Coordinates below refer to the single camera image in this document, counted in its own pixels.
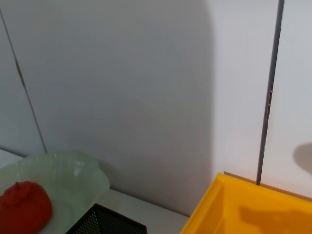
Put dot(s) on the red orange fruit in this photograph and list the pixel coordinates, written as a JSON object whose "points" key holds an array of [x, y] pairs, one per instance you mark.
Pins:
{"points": [[24, 207]]}

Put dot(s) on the green glass fruit plate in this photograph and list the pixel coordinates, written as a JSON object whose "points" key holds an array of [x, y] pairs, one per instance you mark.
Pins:
{"points": [[73, 175]]}

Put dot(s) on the black mesh pen holder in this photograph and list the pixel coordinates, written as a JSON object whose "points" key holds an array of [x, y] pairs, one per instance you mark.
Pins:
{"points": [[107, 223]]}

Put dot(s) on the yellow plastic bin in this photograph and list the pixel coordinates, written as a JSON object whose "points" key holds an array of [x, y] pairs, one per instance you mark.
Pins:
{"points": [[243, 214]]}

